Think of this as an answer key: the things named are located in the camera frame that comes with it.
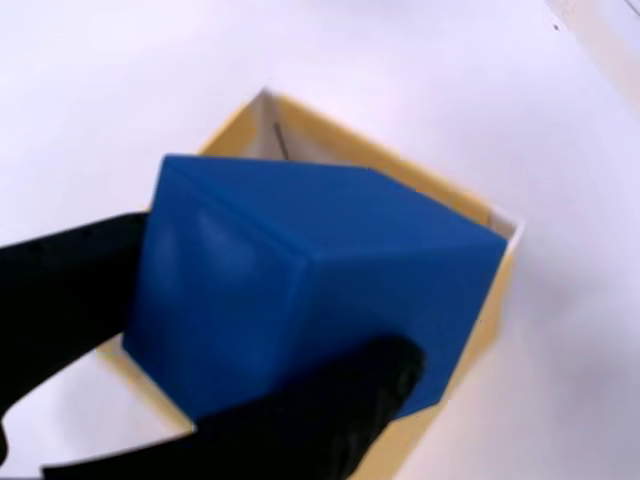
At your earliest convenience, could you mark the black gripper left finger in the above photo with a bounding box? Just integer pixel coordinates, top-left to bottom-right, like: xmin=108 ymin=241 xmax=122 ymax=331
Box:
xmin=0 ymin=212 xmax=151 ymax=464

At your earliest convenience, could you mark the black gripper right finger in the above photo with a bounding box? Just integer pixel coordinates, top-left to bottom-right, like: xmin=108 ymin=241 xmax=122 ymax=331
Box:
xmin=42 ymin=333 xmax=426 ymax=480

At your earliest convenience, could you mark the blue cube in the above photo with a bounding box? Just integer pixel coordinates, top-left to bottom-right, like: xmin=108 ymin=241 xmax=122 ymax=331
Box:
xmin=121 ymin=153 xmax=509 ymax=422

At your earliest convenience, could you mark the yellow cardboard box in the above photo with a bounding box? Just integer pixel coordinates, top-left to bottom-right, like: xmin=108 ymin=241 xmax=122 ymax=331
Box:
xmin=96 ymin=87 xmax=527 ymax=480

